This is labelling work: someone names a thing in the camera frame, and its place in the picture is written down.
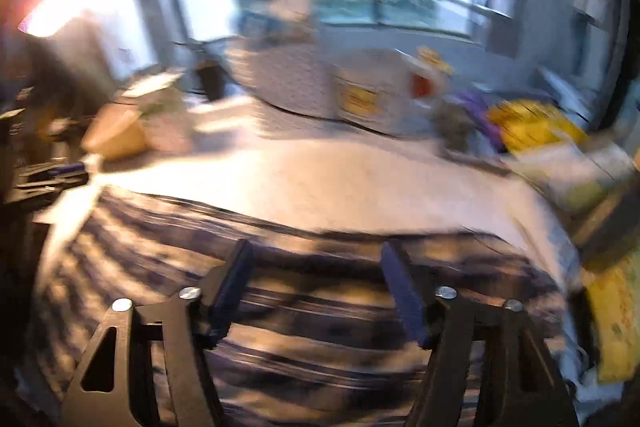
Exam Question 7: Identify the plaid pants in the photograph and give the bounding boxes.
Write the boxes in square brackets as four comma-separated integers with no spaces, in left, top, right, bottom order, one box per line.
[35,187,568,427]

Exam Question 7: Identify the steel thermos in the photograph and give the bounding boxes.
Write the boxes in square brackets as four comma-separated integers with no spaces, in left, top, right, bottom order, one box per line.
[570,187,640,268]

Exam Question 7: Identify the black power adapter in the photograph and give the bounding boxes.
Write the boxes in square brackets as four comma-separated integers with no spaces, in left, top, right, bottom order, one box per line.
[192,59,226,100]

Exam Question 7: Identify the white plastic basket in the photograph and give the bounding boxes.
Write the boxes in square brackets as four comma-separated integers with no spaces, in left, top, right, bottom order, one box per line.
[235,42,341,118]

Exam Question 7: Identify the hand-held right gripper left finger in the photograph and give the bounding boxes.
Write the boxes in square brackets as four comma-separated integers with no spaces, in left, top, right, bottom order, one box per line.
[60,238,255,427]

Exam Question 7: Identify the purple packet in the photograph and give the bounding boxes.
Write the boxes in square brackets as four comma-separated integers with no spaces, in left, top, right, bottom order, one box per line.
[450,92,501,142]

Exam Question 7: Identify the white green milk carton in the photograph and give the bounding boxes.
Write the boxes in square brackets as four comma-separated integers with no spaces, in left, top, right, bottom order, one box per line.
[122,72,193,152]

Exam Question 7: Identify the white yellow plastic bag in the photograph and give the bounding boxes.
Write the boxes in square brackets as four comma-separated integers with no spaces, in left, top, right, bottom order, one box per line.
[487,99,591,152]

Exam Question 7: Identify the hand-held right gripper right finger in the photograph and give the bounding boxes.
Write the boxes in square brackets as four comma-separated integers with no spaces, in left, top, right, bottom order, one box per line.
[381,239,581,427]

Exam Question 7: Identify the yellow lidded container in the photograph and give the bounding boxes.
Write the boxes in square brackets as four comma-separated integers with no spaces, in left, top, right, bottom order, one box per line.
[82,104,151,160]

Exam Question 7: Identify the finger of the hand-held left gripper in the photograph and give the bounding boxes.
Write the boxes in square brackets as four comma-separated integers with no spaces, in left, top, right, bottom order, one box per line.
[10,159,91,205]

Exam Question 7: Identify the white plastic packet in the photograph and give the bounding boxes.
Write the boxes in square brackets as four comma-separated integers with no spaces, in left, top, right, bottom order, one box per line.
[510,142,636,212]

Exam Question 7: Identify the yellow tissue pack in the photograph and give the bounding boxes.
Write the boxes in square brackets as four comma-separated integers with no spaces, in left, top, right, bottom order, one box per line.
[585,252,640,383]

